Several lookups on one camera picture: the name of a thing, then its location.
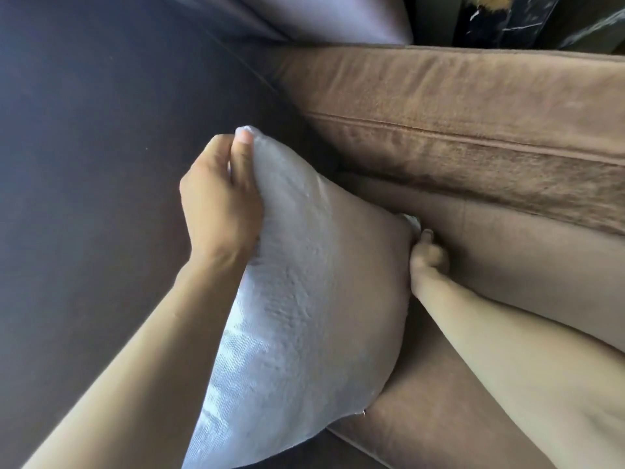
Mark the person's left hand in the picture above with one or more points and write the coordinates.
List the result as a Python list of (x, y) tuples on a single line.
[(215, 205)]

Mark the person's right hand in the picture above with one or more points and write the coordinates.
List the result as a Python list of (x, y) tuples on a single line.
[(427, 258)]

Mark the person's right thumb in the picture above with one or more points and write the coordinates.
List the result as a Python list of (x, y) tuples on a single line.
[(428, 237)]

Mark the person's left thumb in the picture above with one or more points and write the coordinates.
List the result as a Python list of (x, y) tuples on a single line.
[(242, 151)]

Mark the grey throw pillow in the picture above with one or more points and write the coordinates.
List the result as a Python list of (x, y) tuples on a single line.
[(312, 297)]

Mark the person's left forearm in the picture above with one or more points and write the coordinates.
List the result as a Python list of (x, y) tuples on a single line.
[(141, 371)]

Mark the person's right forearm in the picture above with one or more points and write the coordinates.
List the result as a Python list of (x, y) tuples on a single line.
[(527, 356)]

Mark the brown sofa back cushion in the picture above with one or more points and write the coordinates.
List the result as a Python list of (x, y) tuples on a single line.
[(464, 136)]

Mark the brown sofa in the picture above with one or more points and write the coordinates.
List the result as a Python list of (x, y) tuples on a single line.
[(122, 190)]

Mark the black marble table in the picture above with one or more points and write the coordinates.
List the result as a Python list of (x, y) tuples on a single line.
[(508, 17)]

